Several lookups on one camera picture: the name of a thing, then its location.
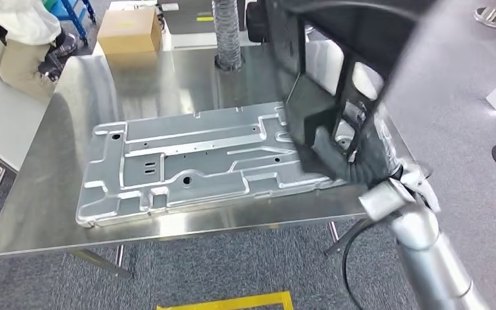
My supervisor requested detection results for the cardboard box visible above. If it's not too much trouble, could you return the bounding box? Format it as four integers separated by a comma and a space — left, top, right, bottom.
97, 7, 163, 56

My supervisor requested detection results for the black plastic plate bracket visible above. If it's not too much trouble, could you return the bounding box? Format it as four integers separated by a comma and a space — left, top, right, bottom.
265, 0, 441, 150

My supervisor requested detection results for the stamped silver metal panel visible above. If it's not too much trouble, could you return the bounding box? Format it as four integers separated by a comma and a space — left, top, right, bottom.
75, 101, 356, 229

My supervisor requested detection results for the chrome stanchion base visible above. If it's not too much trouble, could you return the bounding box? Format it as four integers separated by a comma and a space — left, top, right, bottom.
473, 0, 496, 28

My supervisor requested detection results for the black cable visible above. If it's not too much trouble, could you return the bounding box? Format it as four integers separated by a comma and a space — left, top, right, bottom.
341, 218, 375, 310

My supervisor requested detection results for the white board panel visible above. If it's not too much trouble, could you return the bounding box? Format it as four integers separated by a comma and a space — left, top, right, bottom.
0, 12, 58, 172

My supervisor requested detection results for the person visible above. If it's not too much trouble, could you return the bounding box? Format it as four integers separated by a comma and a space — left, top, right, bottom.
0, 0, 78, 102

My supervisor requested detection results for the grey ribbed duct hose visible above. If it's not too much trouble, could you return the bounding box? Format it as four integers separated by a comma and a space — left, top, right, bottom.
211, 0, 245, 73

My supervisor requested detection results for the steel workbench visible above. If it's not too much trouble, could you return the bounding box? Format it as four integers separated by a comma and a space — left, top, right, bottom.
0, 40, 420, 281

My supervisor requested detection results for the grey machine cabinet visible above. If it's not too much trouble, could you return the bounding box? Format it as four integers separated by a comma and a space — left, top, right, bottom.
160, 0, 270, 51

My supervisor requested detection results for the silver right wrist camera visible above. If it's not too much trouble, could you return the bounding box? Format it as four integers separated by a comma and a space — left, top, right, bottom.
397, 160, 442, 214

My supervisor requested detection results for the blue metal rack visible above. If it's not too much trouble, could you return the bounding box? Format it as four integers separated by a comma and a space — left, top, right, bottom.
42, 0, 97, 46

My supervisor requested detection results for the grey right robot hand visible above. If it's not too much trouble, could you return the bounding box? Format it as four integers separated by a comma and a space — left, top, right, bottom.
294, 126, 353, 181

